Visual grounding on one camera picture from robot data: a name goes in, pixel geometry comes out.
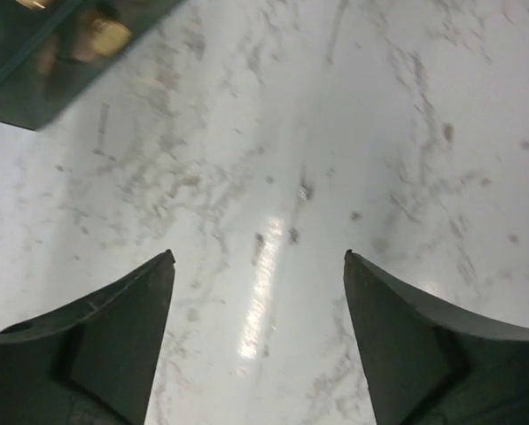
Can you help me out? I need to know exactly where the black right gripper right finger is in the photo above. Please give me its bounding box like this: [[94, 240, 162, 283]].
[[344, 251, 529, 424]]

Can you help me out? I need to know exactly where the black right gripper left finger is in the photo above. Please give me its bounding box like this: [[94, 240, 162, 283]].
[[0, 251, 175, 424]]

